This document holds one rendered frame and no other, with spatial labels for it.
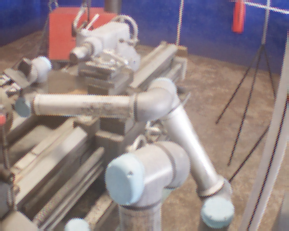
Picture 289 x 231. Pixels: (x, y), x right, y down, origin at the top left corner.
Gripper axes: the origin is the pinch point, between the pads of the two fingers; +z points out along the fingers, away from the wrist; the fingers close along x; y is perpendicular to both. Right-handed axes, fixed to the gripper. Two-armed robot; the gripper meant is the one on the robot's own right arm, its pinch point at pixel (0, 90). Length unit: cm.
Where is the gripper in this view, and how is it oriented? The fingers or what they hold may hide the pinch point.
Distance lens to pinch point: 152.9
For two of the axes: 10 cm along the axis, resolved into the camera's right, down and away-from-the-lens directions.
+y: -4.6, 7.1, 5.2
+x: -8.1, -5.8, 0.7
